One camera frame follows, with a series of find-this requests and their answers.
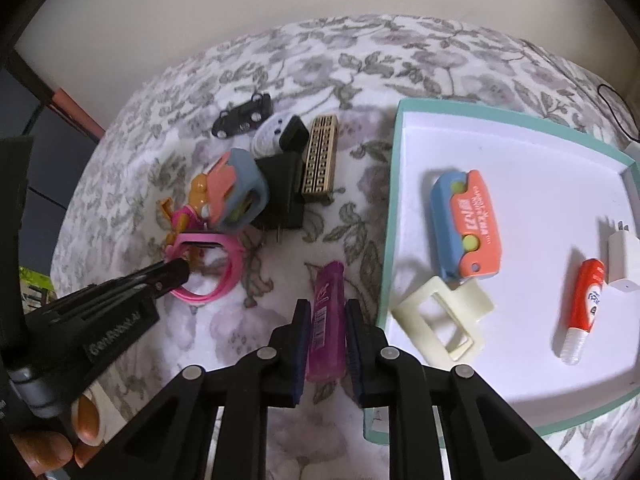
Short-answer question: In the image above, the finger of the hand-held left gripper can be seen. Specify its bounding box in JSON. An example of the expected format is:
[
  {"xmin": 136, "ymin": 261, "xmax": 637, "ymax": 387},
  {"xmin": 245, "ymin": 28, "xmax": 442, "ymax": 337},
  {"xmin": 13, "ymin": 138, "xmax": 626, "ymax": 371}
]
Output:
[{"xmin": 50, "ymin": 258, "xmax": 192, "ymax": 324}]

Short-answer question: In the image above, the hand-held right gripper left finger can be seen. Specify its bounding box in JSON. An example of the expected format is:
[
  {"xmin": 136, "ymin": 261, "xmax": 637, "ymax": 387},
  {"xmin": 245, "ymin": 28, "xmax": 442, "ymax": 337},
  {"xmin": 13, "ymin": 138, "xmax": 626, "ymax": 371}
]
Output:
[{"xmin": 105, "ymin": 299, "xmax": 312, "ymax": 480}]

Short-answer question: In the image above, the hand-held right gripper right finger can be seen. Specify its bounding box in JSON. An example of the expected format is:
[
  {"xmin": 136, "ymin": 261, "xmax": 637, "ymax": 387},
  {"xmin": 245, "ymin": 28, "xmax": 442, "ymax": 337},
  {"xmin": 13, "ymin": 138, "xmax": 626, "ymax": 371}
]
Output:
[{"xmin": 344, "ymin": 299, "xmax": 583, "ymax": 480}]

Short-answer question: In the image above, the purple tube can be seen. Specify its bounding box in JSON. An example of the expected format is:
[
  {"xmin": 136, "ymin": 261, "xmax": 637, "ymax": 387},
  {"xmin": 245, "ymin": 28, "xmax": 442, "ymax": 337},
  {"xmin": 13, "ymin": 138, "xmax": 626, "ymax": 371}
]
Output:
[{"xmin": 305, "ymin": 261, "xmax": 347, "ymax": 382}]

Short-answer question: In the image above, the pink watch band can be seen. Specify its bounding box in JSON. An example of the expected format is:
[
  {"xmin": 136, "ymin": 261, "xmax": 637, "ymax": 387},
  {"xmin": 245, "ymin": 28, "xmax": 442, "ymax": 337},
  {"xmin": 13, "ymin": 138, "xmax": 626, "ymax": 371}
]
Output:
[{"xmin": 167, "ymin": 232, "xmax": 243, "ymax": 306}]

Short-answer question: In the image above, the orange and pink doll toy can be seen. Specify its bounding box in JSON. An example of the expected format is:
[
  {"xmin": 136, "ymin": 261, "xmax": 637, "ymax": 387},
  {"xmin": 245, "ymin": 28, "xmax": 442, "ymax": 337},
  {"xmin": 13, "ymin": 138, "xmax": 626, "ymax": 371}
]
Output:
[{"xmin": 159, "ymin": 172, "xmax": 213, "ymax": 243}]

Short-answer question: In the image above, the cream hair claw clip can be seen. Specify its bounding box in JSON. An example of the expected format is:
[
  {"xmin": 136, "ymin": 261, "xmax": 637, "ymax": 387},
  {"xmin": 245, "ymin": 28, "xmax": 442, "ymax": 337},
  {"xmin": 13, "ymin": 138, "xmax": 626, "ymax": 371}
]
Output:
[{"xmin": 391, "ymin": 275, "xmax": 496, "ymax": 363}]

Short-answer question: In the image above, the black power adapter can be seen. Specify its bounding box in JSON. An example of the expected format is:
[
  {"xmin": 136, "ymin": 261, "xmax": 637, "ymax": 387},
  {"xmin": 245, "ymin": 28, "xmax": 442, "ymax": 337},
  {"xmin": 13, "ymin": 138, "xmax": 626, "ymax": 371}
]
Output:
[{"xmin": 252, "ymin": 152, "xmax": 307, "ymax": 243}]

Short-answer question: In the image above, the orange and blue fidget toy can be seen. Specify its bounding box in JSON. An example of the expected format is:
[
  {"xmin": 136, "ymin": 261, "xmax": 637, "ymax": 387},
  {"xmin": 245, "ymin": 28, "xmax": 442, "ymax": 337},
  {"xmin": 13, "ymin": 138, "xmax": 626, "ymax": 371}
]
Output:
[{"xmin": 431, "ymin": 169, "xmax": 502, "ymax": 282}]

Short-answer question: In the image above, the gold harmonica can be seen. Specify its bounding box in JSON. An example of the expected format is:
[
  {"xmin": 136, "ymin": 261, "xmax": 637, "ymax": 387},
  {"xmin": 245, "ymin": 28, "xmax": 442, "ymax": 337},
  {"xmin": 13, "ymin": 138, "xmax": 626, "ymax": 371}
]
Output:
[{"xmin": 300, "ymin": 114, "xmax": 341, "ymax": 206}]

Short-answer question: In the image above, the teal tray with white inside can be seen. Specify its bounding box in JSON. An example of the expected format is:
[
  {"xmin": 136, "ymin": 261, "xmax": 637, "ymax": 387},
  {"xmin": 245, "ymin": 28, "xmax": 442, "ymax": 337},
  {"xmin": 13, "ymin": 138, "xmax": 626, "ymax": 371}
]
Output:
[{"xmin": 362, "ymin": 97, "xmax": 640, "ymax": 446}]

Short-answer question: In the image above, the orange and white glue stick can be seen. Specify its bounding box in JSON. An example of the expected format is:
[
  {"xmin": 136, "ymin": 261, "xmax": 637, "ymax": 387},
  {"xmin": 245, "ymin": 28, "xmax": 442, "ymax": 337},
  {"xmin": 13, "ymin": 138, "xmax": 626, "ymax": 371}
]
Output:
[{"xmin": 559, "ymin": 258, "xmax": 607, "ymax": 366}]

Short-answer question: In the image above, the white charger plug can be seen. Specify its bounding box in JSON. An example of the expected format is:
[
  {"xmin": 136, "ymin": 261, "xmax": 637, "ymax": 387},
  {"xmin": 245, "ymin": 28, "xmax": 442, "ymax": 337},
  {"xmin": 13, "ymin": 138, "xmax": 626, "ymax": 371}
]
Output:
[{"xmin": 600, "ymin": 217, "xmax": 640, "ymax": 293}]

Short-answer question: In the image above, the person's left hand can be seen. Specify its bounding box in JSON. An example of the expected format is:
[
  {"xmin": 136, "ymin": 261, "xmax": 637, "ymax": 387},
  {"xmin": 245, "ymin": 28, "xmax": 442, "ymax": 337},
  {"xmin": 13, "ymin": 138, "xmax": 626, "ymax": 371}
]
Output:
[{"xmin": 10, "ymin": 430, "xmax": 101, "ymax": 473}]

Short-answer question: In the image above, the green printed package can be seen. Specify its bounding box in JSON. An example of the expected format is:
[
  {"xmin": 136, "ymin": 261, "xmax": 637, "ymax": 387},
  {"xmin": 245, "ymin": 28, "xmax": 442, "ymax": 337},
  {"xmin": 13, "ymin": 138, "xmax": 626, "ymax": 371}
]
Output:
[{"xmin": 19, "ymin": 266, "xmax": 56, "ymax": 311}]

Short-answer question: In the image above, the black toy car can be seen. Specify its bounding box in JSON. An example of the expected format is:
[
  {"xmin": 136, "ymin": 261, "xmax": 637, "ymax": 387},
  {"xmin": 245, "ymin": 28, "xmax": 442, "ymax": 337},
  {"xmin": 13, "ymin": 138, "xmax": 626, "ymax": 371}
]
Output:
[{"xmin": 211, "ymin": 92, "xmax": 273, "ymax": 138}]

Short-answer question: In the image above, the dark cabinet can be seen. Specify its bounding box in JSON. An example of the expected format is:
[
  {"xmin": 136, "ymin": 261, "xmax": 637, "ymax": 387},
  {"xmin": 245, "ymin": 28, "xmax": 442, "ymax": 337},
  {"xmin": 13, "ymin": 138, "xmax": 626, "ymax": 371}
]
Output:
[{"xmin": 0, "ymin": 50, "xmax": 106, "ymax": 271}]

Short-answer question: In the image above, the white smartwatch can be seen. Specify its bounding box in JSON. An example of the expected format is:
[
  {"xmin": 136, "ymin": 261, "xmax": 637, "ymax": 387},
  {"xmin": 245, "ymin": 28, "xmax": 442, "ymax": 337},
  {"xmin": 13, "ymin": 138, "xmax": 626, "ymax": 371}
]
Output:
[{"xmin": 250, "ymin": 112, "xmax": 310, "ymax": 158}]

